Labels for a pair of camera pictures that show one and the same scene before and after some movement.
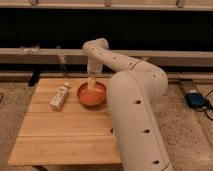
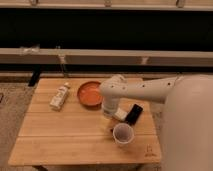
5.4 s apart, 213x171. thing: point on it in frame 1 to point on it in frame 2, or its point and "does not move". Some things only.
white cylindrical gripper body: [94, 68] to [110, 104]
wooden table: [74, 134] does not move
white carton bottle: [60, 96] does not move
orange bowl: [91, 97] does not move
